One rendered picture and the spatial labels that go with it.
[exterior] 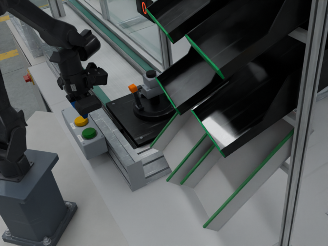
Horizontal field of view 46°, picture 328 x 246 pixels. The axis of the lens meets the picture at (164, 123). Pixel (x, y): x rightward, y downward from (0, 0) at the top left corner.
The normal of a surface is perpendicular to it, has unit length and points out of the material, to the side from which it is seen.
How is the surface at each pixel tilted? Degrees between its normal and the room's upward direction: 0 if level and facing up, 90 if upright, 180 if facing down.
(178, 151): 45
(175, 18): 25
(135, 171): 90
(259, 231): 0
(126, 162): 0
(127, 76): 0
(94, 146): 90
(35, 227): 90
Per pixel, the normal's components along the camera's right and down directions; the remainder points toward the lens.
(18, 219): -0.29, 0.62
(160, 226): -0.11, -0.77
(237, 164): -0.74, -0.35
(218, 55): -0.49, -0.58
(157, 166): 0.48, 0.51
